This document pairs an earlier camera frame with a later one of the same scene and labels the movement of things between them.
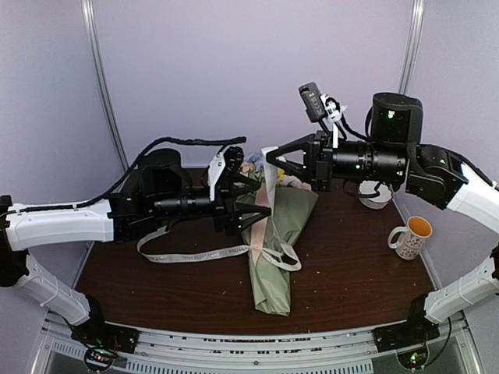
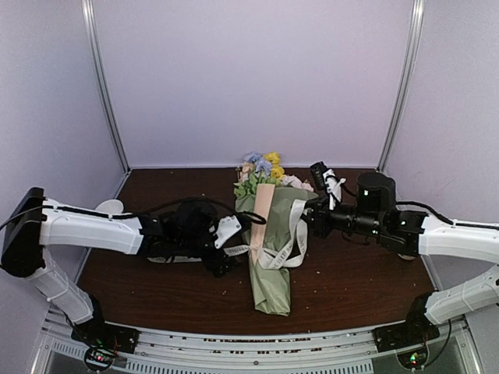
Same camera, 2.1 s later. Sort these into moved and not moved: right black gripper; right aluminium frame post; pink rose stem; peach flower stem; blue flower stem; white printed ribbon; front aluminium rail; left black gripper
Moved: left black gripper; white printed ribbon; right black gripper
Not moved: blue flower stem; front aluminium rail; right aluminium frame post; peach flower stem; pink rose stem
